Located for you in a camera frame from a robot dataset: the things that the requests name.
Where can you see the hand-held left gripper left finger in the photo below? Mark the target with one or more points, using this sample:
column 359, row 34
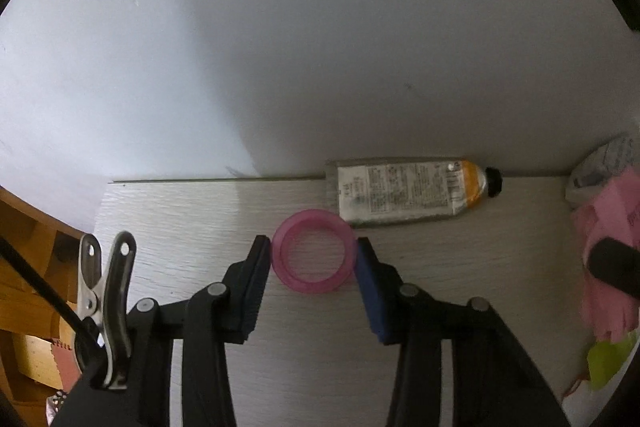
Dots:
column 257, row 287

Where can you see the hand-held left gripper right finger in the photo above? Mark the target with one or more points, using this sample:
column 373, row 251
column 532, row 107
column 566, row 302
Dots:
column 370, row 292

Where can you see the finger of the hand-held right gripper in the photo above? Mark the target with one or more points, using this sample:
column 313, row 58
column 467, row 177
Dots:
column 617, row 264

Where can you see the pink cloth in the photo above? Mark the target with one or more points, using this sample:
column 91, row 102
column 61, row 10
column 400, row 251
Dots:
column 615, row 212

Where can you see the yellow-green paper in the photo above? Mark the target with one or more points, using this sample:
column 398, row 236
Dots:
column 607, row 359

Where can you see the white printed packet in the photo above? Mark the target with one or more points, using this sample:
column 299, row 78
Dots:
column 595, row 167

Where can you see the white tube with black cap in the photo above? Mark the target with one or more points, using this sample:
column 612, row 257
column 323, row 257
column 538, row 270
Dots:
column 400, row 192

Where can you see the metal spring clip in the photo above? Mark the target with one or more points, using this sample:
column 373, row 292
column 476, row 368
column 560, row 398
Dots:
column 117, row 307

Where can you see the pink foam mat tile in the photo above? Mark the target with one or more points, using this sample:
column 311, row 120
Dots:
column 65, row 364

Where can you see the wooden cabinet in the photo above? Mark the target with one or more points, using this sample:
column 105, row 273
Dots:
column 30, row 307

